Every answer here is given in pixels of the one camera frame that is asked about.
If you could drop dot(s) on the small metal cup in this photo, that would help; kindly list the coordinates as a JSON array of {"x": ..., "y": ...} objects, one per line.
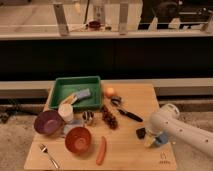
[{"x": 88, "y": 117}]

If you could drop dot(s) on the white cup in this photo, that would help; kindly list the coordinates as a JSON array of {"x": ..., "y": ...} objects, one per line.
[{"x": 66, "y": 112}]

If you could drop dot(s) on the bunch of dark grapes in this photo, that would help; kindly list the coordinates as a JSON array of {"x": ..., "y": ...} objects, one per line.
[{"x": 109, "y": 118}]

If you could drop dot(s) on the brown-red bowl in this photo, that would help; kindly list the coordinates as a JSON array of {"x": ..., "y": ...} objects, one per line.
[{"x": 78, "y": 140}]

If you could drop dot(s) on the black eraser block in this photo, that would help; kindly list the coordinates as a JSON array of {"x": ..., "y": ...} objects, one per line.
[{"x": 141, "y": 133}]

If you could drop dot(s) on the orange fruit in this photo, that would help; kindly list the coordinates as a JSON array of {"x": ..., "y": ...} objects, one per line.
[{"x": 109, "y": 92}]

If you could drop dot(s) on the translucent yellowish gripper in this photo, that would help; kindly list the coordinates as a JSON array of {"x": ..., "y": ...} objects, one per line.
[{"x": 149, "y": 140}]

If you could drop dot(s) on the purple bowl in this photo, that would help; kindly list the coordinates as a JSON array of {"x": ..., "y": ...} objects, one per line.
[{"x": 48, "y": 122}]

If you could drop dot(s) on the wooden board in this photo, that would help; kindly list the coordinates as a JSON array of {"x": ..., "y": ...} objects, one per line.
[{"x": 124, "y": 151}]

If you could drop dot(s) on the green plastic tray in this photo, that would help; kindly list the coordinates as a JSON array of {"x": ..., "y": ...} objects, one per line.
[{"x": 63, "y": 87}]

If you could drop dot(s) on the blue and yellow sponge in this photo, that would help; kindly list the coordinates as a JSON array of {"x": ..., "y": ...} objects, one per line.
[{"x": 76, "y": 96}]

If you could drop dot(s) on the dark red background bowl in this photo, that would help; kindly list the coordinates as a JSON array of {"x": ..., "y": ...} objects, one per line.
[{"x": 94, "y": 25}]

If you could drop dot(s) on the small blue cup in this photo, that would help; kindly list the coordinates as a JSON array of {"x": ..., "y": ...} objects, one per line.
[{"x": 161, "y": 139}]

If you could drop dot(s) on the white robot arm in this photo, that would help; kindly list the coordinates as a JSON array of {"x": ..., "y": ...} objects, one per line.
[{"x": 166, "y": 119}]

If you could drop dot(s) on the silver fork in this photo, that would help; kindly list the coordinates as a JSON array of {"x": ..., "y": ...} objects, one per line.
[{"x": 44, "y": 150}]

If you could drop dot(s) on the orange carrot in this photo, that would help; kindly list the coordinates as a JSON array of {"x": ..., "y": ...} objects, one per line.
[{"x": 102, "y": 151}]

